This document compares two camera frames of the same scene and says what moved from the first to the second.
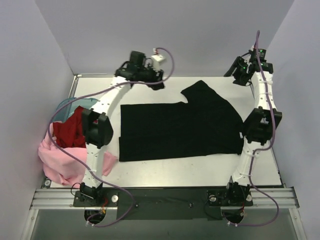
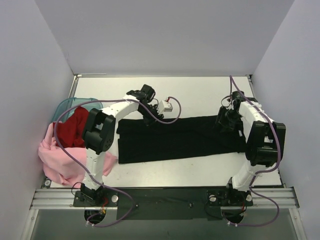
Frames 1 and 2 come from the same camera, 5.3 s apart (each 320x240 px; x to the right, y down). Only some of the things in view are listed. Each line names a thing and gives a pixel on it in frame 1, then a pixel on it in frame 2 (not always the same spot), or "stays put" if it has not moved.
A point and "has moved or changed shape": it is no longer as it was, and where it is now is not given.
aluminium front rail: x=64 y=199 stays put
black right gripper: x=240 y=75 to x=225 y=119
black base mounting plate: x=165 y=203 stays put
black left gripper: x=155 y=78 to x=152 y=114
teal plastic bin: x=69 y=108 stays put
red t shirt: x=70 y=133 stays put
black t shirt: x=208 y=125 has moved or changed shape
